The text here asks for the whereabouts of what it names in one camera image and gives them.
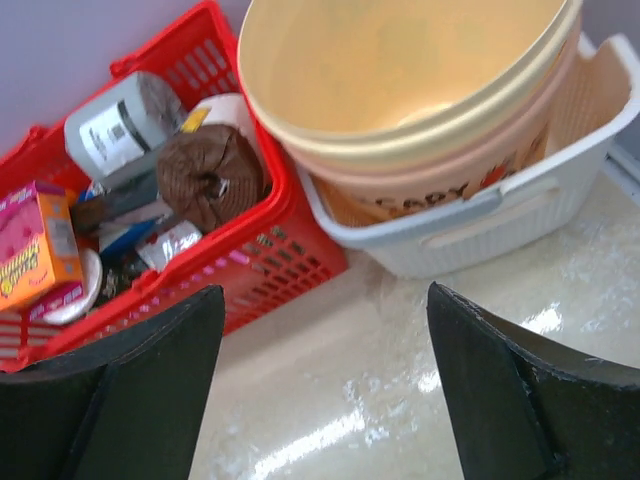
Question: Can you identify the orange translucent bucket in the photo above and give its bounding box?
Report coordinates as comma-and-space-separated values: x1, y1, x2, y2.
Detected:
237, 1, 582, 164

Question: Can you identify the white perforated storage basket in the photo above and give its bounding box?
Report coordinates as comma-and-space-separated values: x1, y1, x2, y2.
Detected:
298, 33, 639, 279

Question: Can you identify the orange printed inner bucket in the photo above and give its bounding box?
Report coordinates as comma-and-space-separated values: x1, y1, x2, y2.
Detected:
284, 25, 581, 221

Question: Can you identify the red plastic shopping basket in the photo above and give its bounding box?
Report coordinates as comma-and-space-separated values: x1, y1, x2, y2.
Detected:
1, 1, 347, 372

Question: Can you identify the pink yellow snack box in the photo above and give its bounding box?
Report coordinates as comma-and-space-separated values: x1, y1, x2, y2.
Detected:
1, 181, 83, 320

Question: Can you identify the dark flat box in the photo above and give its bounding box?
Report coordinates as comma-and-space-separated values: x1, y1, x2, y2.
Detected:
70, 171, 173, 234

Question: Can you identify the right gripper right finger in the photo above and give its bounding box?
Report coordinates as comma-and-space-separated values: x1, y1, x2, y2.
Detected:
427, 283, 639, 479

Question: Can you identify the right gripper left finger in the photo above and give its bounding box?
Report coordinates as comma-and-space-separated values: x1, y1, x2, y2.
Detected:
1, 286, 225, 479

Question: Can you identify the grey white device box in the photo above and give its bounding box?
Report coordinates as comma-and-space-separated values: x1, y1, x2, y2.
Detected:
64, 71, 188, 189

